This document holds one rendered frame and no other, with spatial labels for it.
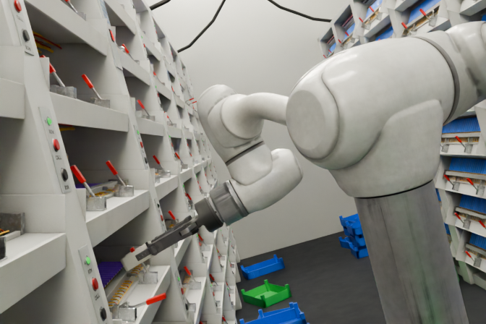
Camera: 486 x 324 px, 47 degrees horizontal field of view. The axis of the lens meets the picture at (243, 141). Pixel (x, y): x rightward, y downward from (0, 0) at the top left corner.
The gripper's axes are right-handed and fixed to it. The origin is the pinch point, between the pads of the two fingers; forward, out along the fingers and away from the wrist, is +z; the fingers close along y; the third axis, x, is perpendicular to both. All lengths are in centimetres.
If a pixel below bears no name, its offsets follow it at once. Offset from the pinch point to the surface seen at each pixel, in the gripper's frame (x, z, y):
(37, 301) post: 6, 1, -52
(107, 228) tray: 9.2, -5.1, -28.6
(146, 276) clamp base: -4.8, 0.4, -1.0
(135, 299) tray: -6.1, 1.3, -13.7
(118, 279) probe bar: -1.6, 4.4, -6.8
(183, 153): 20, -6, 158
